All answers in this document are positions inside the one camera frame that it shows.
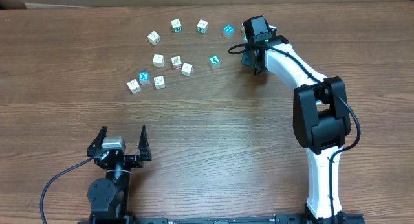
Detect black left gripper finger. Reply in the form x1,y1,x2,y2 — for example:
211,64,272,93
87,126,107,157
138,125,152,161

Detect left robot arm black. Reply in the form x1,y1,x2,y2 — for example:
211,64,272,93
87,126,152,223

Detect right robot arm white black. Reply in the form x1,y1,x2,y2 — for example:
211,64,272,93
242,36,357,223

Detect wooden cube yellow side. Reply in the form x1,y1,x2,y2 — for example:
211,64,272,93
241,23,245,36

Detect blue top wooden cube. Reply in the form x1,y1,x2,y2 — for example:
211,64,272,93
222,25,235,39

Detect green number four cube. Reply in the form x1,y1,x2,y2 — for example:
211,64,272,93
209,54,221,69

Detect wooden cube green J side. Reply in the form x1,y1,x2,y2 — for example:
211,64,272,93
197,19,208,34

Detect wooden cube fish drawing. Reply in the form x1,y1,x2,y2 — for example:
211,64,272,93
127,79,141,94

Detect wooden cube ice cream drawing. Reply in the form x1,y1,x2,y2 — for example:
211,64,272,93
181,63,193,76

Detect wooden cube letter I side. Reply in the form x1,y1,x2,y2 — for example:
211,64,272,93
154,76,166,89

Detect blue letter X cube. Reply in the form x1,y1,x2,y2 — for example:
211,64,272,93
138,71,150,85

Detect wooden cube red Y side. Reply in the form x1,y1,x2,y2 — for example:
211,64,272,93
171,56,182,70

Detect wooden cube green letter side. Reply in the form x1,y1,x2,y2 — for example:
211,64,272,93
171,19,182,33

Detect wooden cube globe drawing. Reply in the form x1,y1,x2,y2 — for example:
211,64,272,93
153,54,165,67

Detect plain wooden cube far left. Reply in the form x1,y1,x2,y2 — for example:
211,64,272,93
147,31,160,46

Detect left black cable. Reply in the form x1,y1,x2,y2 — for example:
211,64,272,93
39,155,95,224

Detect black cable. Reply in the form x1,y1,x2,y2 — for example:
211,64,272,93
39,155,95,224
228,43,362,224

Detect right black cable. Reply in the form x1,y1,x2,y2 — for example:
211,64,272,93
228,43,362,224

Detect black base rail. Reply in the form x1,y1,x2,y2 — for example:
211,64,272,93
129,212,366,224

